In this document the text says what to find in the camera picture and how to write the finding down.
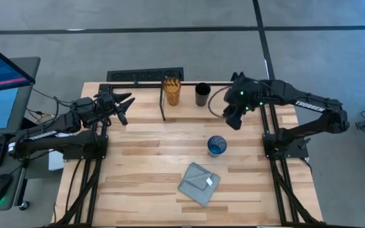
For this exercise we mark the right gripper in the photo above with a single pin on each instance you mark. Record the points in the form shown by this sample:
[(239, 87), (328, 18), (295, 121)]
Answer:
[(244, 101)]

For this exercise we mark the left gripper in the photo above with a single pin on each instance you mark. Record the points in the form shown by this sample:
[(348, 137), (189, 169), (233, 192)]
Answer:
[(106, 111)]

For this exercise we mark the blue faceted plastic cup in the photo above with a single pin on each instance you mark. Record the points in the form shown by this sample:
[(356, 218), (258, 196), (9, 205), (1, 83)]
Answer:
[(216, 145)]

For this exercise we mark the black plastic cup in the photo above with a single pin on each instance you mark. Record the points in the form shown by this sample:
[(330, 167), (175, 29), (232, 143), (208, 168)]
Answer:
[(202, 98)]

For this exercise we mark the amber faceted plastic cup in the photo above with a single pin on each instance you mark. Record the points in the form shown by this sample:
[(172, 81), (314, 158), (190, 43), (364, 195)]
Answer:
[(172, 95)]

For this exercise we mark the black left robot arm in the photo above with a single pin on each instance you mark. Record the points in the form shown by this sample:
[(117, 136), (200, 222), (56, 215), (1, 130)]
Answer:
[(43, 142)]

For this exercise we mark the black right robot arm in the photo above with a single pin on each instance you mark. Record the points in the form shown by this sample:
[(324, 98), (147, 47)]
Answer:
[(309, 106)]

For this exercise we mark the black-framed wooden shelf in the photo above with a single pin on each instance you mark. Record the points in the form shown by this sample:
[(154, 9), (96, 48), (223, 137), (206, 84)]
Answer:
[(185, 111)]

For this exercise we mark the black floor vent grate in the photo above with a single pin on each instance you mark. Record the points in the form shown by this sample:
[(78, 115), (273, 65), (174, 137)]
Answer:
[(144, 75)]

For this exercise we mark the grey folded waffle cloth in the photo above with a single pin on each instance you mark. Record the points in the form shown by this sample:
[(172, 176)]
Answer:
[(195, 190)]

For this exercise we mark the grey side desk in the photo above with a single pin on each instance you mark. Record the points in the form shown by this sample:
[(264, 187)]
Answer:
[(27, 68)]

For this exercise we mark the black desk caster wheel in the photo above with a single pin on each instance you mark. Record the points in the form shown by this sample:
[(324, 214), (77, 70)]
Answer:
[(24, 205)]

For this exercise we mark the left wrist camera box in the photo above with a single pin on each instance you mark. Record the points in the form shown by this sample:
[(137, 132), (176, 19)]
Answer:
[(106, 101)]

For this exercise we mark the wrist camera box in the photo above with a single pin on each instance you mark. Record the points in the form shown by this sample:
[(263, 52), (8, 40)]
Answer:
[(106, 101), (241, 89)]

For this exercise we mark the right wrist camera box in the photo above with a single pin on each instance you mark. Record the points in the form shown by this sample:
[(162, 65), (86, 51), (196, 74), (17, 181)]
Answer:
[(241, 89)]

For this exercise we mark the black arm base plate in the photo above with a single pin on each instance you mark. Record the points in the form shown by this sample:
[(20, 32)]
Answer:
[(74, 155), (293, 152)]

